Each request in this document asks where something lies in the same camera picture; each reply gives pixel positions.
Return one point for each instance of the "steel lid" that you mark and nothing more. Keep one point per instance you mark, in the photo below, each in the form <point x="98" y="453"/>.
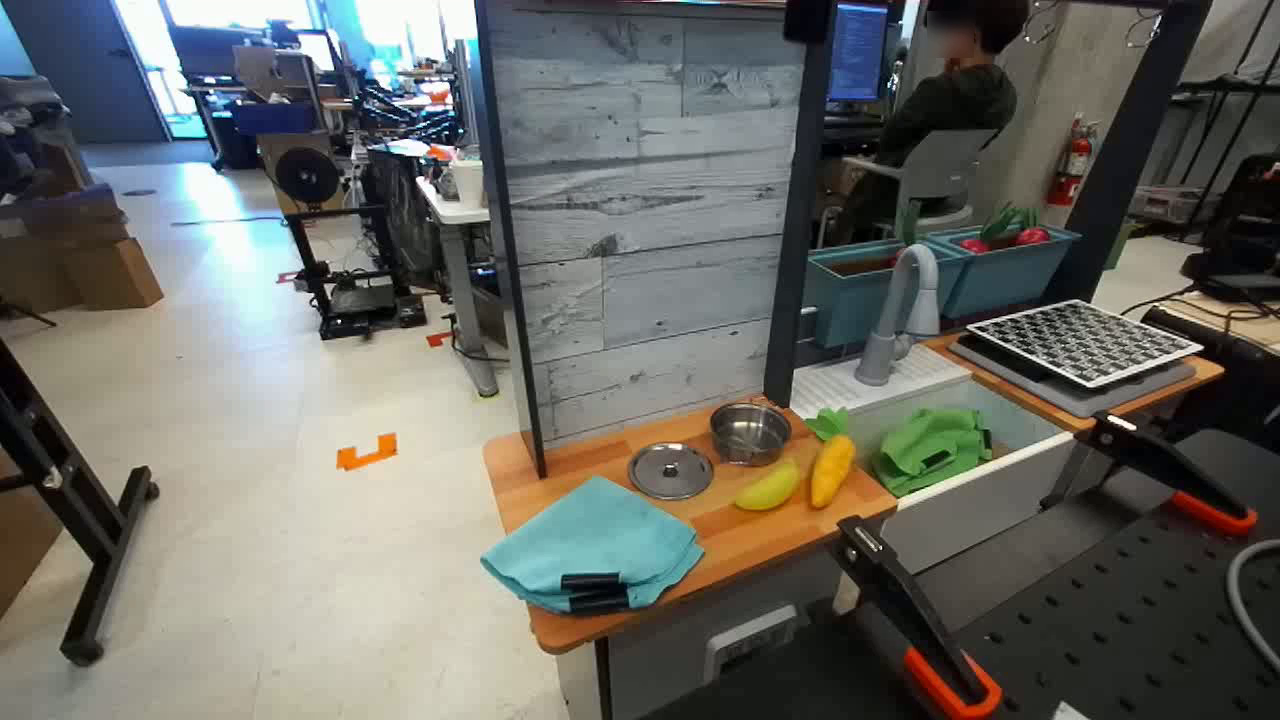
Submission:
<point x="670" y="468"/>

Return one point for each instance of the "teal plastic bin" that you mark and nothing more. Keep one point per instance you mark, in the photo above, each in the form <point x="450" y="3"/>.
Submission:
<point x="1007" y="283"/>
<point x="845" y="292"/>

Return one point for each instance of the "teal cloth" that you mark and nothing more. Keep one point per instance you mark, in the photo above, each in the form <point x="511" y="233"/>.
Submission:
<point x="595" y="543"/>

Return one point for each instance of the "yellow toy corn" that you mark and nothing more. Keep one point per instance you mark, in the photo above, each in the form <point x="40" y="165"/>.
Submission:
<point x="834" y="468"/>

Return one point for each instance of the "wooden counter with dishes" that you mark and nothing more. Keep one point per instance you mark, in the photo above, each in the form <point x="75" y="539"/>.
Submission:
<point x="747" y="535"/>

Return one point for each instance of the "white desk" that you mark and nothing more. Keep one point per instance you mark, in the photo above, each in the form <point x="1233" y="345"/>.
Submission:
<point x="462" y="264"/>

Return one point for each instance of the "black slanted beam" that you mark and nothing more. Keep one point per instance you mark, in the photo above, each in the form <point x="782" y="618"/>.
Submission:
<point x="1134" y="122"/>

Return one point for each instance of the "grey wood-pattern backsplash panel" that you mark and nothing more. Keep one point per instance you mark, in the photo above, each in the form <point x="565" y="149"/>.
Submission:
<point x="641" y="202"/>

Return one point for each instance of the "black vertical post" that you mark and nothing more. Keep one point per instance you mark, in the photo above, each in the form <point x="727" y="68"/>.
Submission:
<point x="799" y="202"/>

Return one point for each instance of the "orange floor marker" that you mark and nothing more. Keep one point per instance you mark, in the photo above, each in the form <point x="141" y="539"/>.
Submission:
<point x="365" y="453"/>

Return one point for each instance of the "red fire extinguisher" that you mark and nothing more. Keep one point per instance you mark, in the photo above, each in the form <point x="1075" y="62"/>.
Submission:
<point x="1071" y="161"/>

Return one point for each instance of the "white cabinet base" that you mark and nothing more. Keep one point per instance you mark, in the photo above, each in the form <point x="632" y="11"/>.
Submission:
<point x="667" y="653"/>

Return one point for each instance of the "black office chair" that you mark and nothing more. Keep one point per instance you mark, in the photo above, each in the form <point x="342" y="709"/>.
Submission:
<point x="1240" y="225"/>

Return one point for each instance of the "green toy vegetable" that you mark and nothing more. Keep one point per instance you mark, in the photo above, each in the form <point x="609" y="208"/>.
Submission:
<point x="1007" y="222"/>

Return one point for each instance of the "steel pot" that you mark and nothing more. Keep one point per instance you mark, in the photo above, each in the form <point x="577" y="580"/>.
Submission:
<point x="749" y="435"/>

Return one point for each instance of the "grey tray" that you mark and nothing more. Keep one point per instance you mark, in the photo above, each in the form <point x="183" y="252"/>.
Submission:
<point x="1065" y="399"/>

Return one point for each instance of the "seated person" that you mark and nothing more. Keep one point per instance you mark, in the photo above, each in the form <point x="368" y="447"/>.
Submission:
<point x="955" y="105"/>

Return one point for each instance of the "computer monitor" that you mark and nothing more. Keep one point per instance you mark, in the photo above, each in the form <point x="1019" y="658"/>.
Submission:
<point x="859" y="54"/>

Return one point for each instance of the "black metal stand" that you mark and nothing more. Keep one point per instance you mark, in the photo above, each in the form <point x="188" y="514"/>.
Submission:
<point x="94" y="535"/>

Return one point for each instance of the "cardboard box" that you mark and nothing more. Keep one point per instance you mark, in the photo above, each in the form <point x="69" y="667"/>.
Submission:
<point x="94" y="264"/>

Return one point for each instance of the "black white checkerboard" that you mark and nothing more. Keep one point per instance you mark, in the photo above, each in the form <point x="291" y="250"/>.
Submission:
<point x="1081" y="343"/>

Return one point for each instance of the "green cloth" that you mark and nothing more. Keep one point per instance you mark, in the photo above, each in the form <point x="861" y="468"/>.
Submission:
<point x="933" y="447"/>

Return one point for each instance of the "wooden counter under tray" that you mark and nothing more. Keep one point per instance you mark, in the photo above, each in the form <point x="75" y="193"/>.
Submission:
<point x="1144" y="399"/>

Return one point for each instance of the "grey chair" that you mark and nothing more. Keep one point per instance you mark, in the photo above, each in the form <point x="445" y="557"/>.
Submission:
<point x="940" y="165"/>

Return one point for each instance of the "white sink basin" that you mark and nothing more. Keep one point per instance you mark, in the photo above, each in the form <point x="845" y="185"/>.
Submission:
<point x="993" y="482"/>

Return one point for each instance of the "yellow toy banana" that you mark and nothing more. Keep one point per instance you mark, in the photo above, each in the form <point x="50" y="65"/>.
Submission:
<point x="768" y="488"/>

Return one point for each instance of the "red toy vegetable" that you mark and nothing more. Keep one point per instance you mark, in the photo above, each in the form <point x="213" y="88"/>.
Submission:
<point x="1035" y="233"/>

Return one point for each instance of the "black perforated table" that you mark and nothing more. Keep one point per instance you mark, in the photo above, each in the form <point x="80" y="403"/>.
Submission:
<point x="1122" y="627"/>

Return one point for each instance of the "black equipment cart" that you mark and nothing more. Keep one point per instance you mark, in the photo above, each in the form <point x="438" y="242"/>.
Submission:
<point x="355" y="292"/>

